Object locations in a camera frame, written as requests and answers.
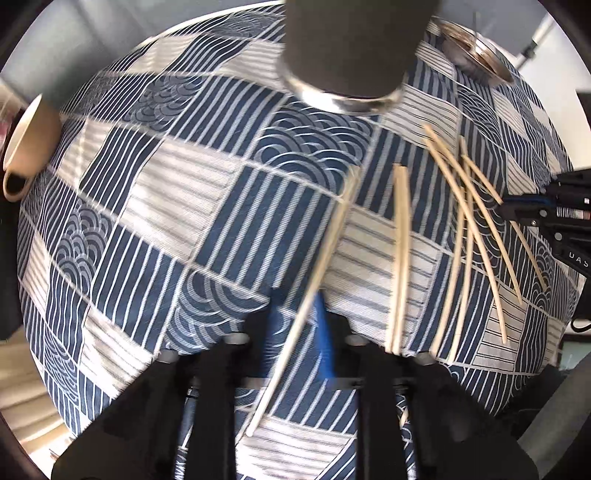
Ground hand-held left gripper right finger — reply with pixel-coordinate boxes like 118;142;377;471
314;295;541;480

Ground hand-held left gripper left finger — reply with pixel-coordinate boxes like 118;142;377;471
51;288;296;480

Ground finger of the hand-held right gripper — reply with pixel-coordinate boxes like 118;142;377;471
497;205;556;228
502;185;562;206

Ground pale bamboo chopstick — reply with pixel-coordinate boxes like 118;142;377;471
245;165;363;438

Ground bunch of bamboo chopsticks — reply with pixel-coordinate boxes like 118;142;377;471
388;124;550;361

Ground dark cylindrical utensil holder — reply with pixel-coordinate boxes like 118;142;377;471
276;0;444;115

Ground shiny metal bowl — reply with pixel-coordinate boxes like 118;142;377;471
434;18;515;86

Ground blue patterned tablecloth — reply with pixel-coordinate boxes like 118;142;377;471
16;0;583;480

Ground cream ceramic mug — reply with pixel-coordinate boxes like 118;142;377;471
2;95;63;204

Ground blue-grey padded headboard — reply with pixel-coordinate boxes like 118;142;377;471
0;0;287;112

